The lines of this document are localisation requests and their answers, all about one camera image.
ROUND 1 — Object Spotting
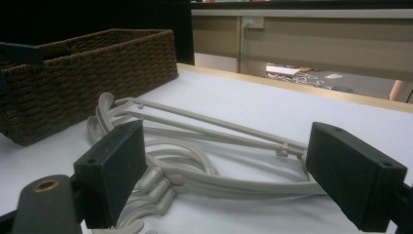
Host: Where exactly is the white cable on floor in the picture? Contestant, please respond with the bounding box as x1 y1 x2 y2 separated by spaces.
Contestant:
267 72 326 88

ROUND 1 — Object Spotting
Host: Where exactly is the grey plastic clothes hanger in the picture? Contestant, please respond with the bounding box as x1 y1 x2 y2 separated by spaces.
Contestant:
91 115 327 234
96 92 309 159
87 97 308 183

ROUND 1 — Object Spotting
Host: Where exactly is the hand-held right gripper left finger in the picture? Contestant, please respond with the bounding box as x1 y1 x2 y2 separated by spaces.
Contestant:
73 119 148 230

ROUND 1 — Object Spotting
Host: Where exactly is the brown woven basket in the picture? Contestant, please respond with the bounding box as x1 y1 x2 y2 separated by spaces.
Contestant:
0 27 179 147

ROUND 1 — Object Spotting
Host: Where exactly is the dark curtain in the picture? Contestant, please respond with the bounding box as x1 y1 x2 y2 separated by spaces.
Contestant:
0 0 195 65

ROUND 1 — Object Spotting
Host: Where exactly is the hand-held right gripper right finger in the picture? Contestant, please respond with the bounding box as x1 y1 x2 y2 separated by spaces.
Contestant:
305 121 408 233

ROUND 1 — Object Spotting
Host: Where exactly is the white wall socket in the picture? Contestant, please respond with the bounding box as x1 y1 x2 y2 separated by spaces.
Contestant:
242 16 265 30

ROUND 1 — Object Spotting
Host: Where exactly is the white paper sheet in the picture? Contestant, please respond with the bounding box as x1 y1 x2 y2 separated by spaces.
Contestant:
265 64 302 77

